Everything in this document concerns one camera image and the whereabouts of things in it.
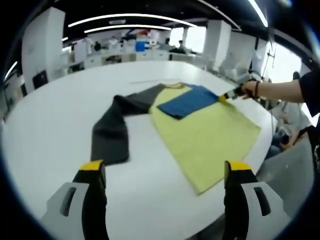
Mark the person's black printed shirt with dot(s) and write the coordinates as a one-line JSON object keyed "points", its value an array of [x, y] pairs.
{"points": [[311, 92]]}

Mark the white ceiling light strip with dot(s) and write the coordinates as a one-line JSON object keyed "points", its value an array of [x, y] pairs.
{"points": [[10, 70], [127, 26], [258, 12], [132, 16]]}

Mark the black tripod stand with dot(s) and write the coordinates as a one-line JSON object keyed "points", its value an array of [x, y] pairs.
{"points": [[270, 60]]}

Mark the person's right hand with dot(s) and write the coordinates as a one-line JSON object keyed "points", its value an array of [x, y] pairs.
{"points": [[250, 90]]}

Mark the black monitor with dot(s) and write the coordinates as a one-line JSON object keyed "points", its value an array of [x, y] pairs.
{"points": [[40, 79]]}

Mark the blue container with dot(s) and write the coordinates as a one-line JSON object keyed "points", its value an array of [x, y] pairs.
{"points": [[140, 46]]}

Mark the row of white cabinets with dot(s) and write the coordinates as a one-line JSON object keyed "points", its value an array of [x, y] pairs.
{"points": [[130, 58]]}

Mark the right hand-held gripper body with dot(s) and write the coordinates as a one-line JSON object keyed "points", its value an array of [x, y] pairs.
{"points": [[246, 78]]}

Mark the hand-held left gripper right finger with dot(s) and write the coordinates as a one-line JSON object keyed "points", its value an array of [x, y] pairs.
{"points": [[250, 200]]}

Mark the yellow garment grey blue sleeves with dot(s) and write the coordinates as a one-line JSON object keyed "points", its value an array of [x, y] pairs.
{"points": [[200, 135]]}

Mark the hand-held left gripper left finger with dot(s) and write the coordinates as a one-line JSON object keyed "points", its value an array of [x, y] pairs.
{"points": [[75, 200]]}

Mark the grey mesh chair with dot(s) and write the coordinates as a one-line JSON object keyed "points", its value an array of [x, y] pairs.
{"points": [[287, 180]]}

